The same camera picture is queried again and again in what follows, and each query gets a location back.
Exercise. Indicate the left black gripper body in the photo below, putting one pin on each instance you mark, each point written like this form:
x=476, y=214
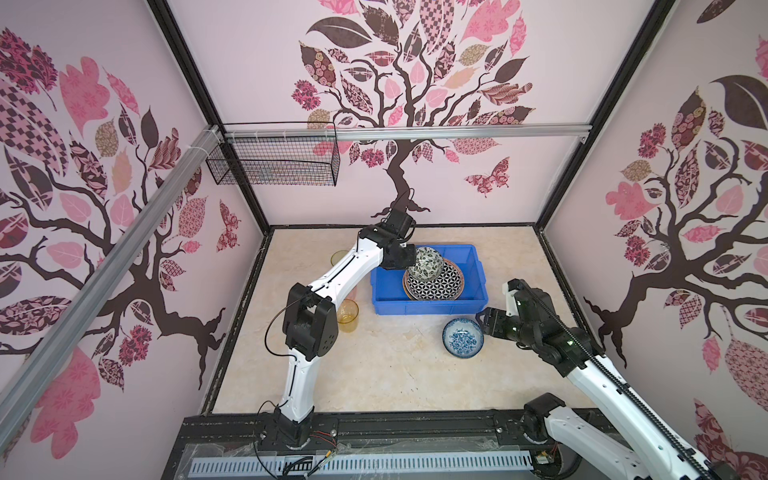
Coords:
x=402, y=257

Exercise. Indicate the aluminium crossbar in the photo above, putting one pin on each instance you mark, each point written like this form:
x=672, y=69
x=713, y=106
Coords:
x=34, y=376
x=414, y=132

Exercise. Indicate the aluminium back crossbar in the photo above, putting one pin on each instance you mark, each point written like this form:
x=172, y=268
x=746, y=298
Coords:
x=414, y=132

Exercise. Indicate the green translucent plastic cup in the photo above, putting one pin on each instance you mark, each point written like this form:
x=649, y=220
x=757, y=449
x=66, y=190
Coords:
x=337, y=257

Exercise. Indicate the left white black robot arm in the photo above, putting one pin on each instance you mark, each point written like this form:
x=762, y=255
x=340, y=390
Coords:
x=310, y=317

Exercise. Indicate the dark floral patterned bowl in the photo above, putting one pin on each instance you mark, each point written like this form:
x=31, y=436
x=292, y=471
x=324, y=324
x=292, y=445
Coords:
x=428, y=265

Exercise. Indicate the black wire mesh basket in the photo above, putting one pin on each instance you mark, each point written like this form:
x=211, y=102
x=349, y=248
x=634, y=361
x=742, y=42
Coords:
x=289, y=153

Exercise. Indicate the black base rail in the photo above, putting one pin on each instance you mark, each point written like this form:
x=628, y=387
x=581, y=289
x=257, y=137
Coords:
x=243, y=435

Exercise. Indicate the blue floral bowl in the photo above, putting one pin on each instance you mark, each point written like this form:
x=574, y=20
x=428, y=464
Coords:
x=463, y=338

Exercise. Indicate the white slotted cable duct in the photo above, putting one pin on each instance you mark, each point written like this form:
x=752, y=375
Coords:
x=316, y=466

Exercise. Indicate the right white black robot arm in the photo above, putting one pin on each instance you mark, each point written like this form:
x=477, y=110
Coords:
x=649, y=448

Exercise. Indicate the yellow translucent plastic cup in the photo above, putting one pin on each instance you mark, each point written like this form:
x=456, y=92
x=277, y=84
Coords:
x=348, y=316

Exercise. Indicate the aluminium left crossbar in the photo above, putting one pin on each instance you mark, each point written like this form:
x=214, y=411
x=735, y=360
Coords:
x=34, y=376

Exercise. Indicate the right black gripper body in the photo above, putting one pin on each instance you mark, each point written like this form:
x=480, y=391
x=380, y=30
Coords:
x=508, y=326

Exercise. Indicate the blue plastic bin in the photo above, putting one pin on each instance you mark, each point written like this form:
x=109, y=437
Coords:
x=390, y=299

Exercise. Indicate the black geometric orange-rimmed plate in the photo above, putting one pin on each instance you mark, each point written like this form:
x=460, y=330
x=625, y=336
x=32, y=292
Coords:
x=447, y=286

